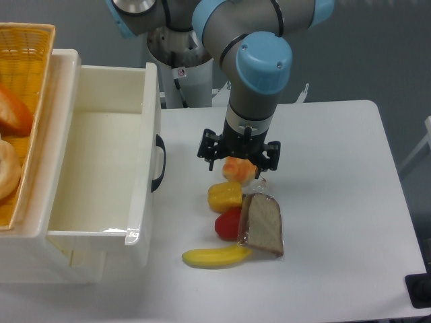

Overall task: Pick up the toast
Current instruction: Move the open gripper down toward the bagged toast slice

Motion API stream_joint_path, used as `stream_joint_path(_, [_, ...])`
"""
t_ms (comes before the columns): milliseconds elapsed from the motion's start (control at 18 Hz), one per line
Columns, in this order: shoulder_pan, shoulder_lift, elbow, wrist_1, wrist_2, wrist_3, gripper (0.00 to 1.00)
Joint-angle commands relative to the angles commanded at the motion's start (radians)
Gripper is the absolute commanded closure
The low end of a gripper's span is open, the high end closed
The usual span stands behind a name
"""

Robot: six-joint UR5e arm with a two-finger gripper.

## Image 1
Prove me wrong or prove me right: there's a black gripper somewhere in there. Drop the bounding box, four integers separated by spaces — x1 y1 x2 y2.
197 115 281 179

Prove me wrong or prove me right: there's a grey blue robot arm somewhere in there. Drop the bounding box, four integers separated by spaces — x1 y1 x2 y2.
107 1 335 172

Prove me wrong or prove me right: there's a wrapped toast slice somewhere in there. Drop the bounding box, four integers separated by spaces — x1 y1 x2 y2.
237 178 284 258

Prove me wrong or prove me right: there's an orange white bread roll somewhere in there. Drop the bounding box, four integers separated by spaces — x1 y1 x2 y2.
222 156 257 186

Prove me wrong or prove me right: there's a yellow bell pepper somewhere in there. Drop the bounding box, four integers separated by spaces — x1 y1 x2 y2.
207 182 242 213

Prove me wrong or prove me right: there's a red bell pepper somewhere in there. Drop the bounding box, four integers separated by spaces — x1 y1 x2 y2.
214 207 241 241

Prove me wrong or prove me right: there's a yellow banana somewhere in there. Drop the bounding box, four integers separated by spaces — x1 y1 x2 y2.
182 244 252 268

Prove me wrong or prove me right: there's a white open drawer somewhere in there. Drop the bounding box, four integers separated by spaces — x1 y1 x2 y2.
48 63 166 266

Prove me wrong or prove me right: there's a black device at edge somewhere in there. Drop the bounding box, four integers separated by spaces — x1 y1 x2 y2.
405 273 430 309

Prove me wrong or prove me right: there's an orange croissant in basket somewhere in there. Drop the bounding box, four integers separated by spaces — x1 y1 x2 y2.
1 84 34 137

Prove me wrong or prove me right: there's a pale bagel in basket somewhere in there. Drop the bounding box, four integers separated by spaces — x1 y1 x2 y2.
1 139 22 199

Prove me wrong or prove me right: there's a yellow wicker basket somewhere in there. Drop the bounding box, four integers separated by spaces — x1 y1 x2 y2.
1 22 55 231

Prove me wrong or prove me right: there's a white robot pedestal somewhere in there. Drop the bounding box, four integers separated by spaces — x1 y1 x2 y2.
147 27 228 109

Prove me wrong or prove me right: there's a white chair frame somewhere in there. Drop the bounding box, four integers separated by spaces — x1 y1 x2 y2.
398 117 430 178

